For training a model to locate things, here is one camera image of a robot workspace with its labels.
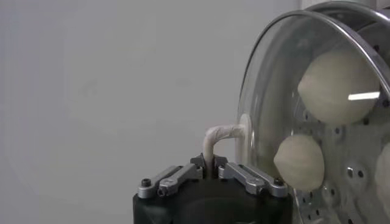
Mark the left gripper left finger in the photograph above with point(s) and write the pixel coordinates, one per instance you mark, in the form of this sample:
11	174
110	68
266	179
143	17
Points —
173	181

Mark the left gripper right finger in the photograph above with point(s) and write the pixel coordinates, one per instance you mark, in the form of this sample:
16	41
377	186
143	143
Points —
250	179

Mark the white steamed baozi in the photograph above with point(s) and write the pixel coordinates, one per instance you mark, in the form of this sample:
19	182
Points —
335	88
300	162
384	179

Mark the round glass pot lid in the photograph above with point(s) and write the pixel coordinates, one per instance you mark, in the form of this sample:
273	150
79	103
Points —
274	106

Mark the perforated steel steamer tray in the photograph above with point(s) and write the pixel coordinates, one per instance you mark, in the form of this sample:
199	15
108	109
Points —
362	170

